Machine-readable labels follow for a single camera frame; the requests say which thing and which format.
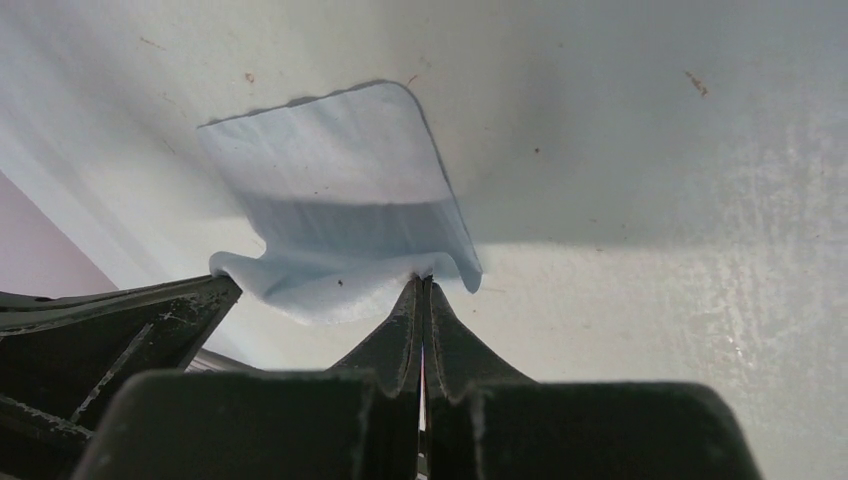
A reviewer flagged light blue cleaning cloth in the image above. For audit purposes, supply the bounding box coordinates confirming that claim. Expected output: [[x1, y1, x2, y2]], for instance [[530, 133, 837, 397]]
[[197, 81, 483, 325]]

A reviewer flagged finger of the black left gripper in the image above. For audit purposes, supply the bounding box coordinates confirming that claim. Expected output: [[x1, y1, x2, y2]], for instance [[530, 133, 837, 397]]
[[1, 276, 242, 479]]

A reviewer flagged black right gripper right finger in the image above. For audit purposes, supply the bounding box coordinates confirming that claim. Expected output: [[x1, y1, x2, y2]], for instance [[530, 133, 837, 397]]
[[423, 279, 761, 479]]

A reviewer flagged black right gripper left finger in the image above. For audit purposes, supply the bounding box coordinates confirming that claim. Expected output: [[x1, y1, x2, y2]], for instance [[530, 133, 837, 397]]
[[74, 278, 424, 479]]

